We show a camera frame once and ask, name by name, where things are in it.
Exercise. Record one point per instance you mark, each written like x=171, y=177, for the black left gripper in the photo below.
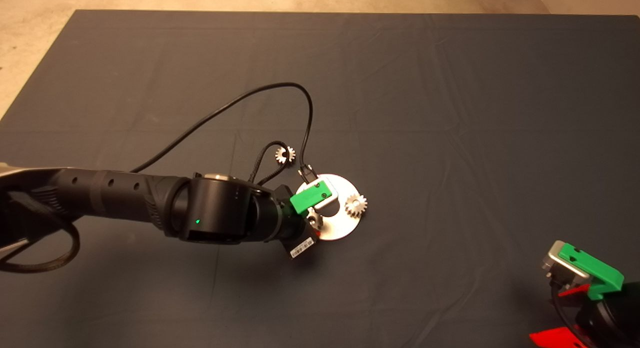
x=295, y=233

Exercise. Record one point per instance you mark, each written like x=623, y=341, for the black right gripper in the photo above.
x=610, y=323

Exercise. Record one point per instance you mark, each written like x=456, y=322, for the small steel planetary gear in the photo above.
x=312, y=219
x=279, y=155
x=351, y=206

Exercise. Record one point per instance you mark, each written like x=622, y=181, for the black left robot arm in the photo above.
x=215, y=213

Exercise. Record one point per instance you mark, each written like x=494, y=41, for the round metal carrier plate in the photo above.
x=340, y=225

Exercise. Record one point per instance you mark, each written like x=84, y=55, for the dark grey table cloth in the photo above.
x=450, y=113

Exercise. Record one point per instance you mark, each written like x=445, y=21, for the green left wrist camera mount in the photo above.
x=307, y=202

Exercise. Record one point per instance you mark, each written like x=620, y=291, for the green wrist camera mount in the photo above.
x=307, y=202
x=590, y=263

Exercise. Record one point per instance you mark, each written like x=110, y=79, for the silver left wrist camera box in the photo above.
x=332, y=203

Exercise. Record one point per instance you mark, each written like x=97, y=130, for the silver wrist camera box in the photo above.
x=555, y=260
x=332, y=203

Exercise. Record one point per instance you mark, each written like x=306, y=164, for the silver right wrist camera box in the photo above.
x=555, y=260

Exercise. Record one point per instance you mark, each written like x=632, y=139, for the green right wrist camera mount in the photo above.
x=590, y=263

